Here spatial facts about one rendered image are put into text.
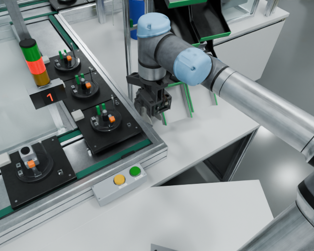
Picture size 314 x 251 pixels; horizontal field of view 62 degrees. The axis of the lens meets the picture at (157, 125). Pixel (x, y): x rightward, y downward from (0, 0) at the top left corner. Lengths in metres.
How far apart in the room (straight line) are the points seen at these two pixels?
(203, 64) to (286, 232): 0.34
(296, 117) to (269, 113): 0.05
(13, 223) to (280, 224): 0.85
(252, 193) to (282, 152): 1.39
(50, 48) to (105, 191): 1.10
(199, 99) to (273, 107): 0.68
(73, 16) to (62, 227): 1.52
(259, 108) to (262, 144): 1.94
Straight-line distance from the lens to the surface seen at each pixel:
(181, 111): 1.19
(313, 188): 0.47
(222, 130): 1.36
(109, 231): 1.07
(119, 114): 1.20
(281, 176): 2.41
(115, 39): 1.95
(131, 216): 1.09
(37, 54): 0.93
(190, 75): 0.55
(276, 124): 0.60
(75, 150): 1.20
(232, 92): 0.63
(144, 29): 0.60
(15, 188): 1.12
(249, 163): 2.37
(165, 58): 0.58
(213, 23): 1.08
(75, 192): 1.05
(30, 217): 1.06
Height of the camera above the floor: 1.87
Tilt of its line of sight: 50 degrees down
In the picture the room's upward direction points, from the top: 3 degrees clockwise
